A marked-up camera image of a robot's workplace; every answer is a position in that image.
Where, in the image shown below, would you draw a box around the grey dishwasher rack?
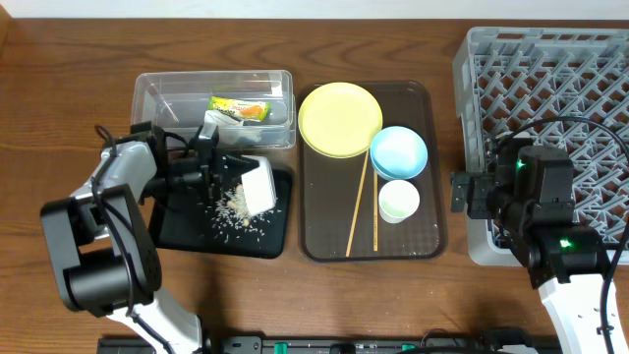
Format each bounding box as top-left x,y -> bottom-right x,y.
453,27 -> 628,253

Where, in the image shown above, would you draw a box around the black tray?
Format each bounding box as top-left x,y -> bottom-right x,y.
148,169 -> 293,259

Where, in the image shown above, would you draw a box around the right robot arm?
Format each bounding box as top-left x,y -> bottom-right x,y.
451,139 -> 628,353

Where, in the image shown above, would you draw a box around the brown plastic tray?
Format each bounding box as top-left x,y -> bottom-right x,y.
299,81 -> 447,263

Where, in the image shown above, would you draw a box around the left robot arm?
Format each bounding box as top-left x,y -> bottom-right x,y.
39,123 -> 272,353

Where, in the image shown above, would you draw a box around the pink bowl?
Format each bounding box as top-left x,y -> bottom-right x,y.
241,155 -> 277,216

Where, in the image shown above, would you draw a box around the green yellow snack wrapper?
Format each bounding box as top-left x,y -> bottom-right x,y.
208,96 -> 270,122

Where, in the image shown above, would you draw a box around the light blue bowl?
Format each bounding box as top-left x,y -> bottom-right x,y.
370,126 -> 429,181

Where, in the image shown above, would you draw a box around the yellow plate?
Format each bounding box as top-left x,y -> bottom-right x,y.
298,82 -> 383,158

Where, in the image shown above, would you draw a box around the rice leftovers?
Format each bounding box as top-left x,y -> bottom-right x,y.
210,185 -> 284,246

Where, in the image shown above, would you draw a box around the clear plastic bin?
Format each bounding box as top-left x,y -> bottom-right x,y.
131,70 -> 296,149

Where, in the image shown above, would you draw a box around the right wooden chopstick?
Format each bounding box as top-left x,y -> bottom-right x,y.
372,171 -> 378,252

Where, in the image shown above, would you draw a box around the pale green cup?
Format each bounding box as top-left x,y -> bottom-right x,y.
378,180 -> 421,224

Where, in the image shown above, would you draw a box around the black rail at table edge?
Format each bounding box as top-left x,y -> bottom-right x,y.
96,327 -> 561,354

